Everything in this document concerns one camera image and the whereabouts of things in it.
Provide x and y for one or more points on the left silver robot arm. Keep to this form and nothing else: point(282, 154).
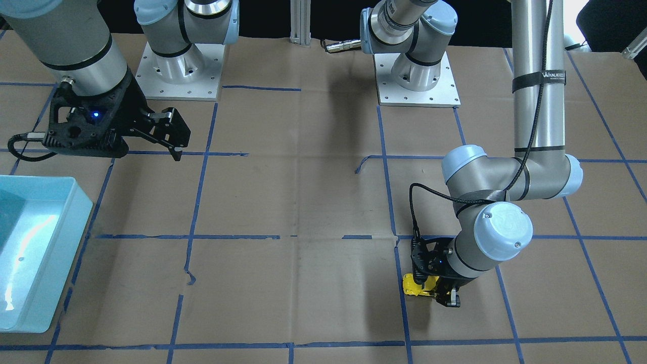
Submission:
point(484, 190)

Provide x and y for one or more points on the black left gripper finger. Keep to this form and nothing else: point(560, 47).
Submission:
point(447, 294)

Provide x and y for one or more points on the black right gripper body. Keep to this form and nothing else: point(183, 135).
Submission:
point(132, 105)

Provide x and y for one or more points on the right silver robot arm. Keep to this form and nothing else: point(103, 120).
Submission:
point(72, 40)

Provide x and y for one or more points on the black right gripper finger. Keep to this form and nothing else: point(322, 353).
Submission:
point(168, 137)
point(170, 117)

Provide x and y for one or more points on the aluminium frame post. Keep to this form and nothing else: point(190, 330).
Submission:
point(300, 22)

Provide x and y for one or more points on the light blue plastic bin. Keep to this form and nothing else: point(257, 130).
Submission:
point(43, 220)

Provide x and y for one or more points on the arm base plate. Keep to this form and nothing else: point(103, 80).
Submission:
point(194, 76)
point(400, 82)

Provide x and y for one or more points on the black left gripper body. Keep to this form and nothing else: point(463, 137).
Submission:
point(449, 279)

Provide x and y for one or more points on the yellow beetle toy car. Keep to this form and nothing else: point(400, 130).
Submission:
point(426, 289)

